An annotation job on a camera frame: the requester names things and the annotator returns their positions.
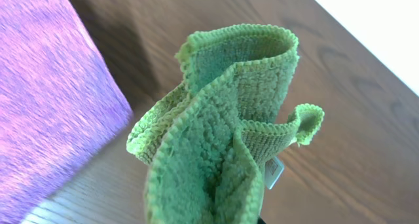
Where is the folded purple cloth stack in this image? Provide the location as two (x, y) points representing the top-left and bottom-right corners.
(1, 0), (132, 223)

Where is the light green microfibre cloth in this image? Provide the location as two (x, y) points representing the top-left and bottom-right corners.
(126, 24), (325, 223)

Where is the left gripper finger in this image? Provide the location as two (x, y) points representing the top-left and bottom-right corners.
(257, 218), (266, 224)

